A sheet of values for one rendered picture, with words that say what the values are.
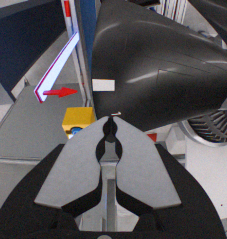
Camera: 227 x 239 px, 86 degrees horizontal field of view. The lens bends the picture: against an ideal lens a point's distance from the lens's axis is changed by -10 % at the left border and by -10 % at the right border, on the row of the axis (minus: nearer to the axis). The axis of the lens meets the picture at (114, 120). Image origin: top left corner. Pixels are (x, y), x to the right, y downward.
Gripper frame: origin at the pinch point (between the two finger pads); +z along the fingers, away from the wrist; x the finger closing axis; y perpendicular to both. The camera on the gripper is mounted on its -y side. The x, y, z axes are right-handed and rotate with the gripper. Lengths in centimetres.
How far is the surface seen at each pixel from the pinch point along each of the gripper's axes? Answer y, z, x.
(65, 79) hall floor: 33, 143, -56
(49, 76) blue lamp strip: -0.6, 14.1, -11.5
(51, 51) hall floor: 1, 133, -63
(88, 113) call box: 16.9, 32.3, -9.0
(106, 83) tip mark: -0.5, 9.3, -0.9
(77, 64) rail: 1.8, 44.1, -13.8
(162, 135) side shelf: 48, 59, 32
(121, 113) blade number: 4.7, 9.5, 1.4
